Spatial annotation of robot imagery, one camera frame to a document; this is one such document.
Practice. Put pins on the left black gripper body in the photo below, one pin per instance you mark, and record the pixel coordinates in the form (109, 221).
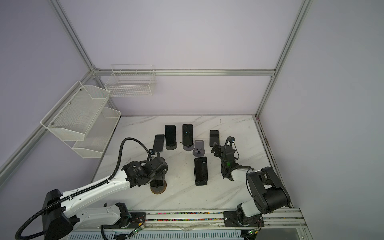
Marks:
(156, 177)

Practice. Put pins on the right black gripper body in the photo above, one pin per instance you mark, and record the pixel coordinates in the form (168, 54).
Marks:
(224, 166)

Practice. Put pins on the black phone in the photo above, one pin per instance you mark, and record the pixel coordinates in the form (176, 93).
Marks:
(157, 184)
(170, 135)
(214, 137)
(201, 163)
(158, 144)
(188, 135)

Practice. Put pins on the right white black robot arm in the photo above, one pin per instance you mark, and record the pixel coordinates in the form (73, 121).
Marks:
(267, 191)

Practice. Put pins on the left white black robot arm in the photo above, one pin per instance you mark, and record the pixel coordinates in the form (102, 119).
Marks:
(71, 210)

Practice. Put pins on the grey round stand back right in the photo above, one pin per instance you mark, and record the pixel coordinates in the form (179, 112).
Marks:
(199, 150)

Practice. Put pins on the wooden base phone stand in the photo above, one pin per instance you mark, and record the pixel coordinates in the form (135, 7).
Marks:
(158, 191)

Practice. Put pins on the grey stand back centre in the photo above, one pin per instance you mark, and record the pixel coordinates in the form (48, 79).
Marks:
(188, 147)

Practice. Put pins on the black folding stand front right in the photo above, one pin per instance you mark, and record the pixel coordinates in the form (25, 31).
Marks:
(201, 177)

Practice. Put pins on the black stand back left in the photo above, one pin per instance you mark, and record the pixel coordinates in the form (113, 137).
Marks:
(171, 147)

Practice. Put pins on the lower white mesh shelf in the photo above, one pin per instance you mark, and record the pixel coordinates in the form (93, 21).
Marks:
(99, 136)

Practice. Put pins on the white mesh shelf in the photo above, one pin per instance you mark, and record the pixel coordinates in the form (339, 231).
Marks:
(99, 136)
(72, 118)

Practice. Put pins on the upper white mesh shelf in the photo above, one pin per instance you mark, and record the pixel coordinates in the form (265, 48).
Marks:
(72, 118)

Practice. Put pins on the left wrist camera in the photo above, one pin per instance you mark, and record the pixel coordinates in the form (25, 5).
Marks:
(153, 155)

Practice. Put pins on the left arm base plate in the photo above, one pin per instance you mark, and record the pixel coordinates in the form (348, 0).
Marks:
(136, 220)

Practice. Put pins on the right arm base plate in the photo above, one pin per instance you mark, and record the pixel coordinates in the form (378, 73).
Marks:
(239, 219)

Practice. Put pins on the aluminium mounting rail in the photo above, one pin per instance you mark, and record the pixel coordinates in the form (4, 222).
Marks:
(183, 220)

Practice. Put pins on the white wire basket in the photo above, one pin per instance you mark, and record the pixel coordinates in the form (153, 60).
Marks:
(131, 81)

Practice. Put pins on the aluminium frame back bar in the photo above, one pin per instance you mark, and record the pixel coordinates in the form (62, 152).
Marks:
(191, 72)

